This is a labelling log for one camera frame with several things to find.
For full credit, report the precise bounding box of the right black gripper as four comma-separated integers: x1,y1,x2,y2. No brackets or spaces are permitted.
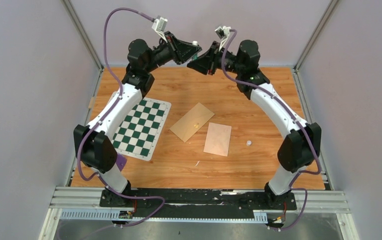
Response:
187,41,244,76

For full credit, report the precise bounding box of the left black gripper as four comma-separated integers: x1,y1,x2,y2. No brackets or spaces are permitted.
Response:
145,31,202,74

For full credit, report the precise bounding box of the white green glue stick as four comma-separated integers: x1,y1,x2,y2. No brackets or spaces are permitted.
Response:
192,40,198,61

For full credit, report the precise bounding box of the tan kraft envelope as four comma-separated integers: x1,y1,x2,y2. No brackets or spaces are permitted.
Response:
170,103,214,142

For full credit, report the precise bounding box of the pink paper envelope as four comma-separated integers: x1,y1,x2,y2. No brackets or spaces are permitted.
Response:
203,122,232,157

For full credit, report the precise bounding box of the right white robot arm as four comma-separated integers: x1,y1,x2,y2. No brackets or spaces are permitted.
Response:
187,39,322,209

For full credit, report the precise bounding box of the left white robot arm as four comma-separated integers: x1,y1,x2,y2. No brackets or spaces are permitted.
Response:
73,31,202,207

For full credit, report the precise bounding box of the green white chessboard mat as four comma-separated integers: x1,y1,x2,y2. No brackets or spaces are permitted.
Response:
112,97,171,162

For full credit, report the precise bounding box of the purple plastic piece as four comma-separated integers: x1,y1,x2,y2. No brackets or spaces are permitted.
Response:
115,153,127,172

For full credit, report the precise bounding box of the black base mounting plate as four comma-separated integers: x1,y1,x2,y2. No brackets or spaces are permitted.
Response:
99,188,297,219

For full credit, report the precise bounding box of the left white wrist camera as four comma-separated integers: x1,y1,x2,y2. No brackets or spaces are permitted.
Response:
152,15,168,42

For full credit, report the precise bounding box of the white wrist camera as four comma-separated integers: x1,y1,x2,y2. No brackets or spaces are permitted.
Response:
152,15,168,42
215,25,231,50

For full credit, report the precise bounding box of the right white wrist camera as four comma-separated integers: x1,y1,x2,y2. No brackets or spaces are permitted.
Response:
215,25,231,50

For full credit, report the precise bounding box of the aluminium frame rail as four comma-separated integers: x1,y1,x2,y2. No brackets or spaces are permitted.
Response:
40,187,359,240

